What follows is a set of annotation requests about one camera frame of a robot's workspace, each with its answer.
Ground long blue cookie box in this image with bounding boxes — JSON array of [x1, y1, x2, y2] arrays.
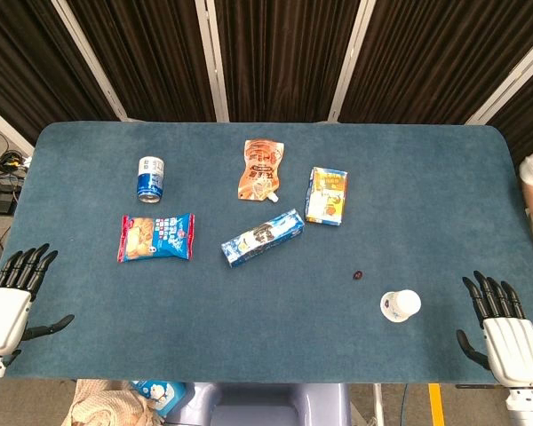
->
[[220, 208, 306, 269]]

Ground blue and red snack bag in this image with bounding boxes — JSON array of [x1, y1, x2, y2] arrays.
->
[[116, 212, 196, 264]]

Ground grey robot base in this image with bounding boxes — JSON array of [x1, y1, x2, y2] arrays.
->
[[163, 382, 353, 426]]

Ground dark brown curtain panel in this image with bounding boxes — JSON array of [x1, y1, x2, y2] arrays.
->
[[65, 0, 218, 123], [214, 0, 362, 124], [0, 0, 119, 146], [338, 0, 533, 126], [487, 86, 533, 166]]

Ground thin blue cable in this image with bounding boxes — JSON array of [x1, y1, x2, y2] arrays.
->
[[398, 383, 409, 426]]

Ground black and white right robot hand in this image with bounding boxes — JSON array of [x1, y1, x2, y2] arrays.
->
[[456, 270, 533, 388]]

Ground blue and white drink can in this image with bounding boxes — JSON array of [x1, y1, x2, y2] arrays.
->
[[136, 154, 167, 205]]

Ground white table leg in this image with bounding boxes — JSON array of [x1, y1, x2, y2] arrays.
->
[[371, 383, 386, 426]]

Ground white partition frame post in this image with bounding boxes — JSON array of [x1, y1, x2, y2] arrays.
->
[[326, 0, 375, 124], [51, 0, 132, 122], [465, 31, 533, 126], [0, 98, 36, 155], [194, 0, 231, 123]]

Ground white flower-print paper cup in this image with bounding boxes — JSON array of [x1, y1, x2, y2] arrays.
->
[[379, 288, 423, 326]]

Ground yellow and blue carton box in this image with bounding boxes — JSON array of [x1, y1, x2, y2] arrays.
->
[[304, 166, 349, 228]]

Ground tangle of black cables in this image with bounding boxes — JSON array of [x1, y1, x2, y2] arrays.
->
[[0, 130, 33, 190]]

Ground blue and white package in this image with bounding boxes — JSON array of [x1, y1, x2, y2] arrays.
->
[[130, 380, 188, 419]]

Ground beige knitted cloth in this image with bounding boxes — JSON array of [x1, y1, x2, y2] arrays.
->
[[60, 378, 162, 426]]

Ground orange spouted drink pouch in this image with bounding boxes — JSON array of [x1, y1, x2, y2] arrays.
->
[[236, 139, 288, 206]]

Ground blue table cloth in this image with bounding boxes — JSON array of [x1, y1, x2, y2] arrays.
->
[[0, 120, 533, 385]]

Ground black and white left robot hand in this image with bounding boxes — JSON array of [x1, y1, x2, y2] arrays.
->
[[0, 242, 76, 367]]

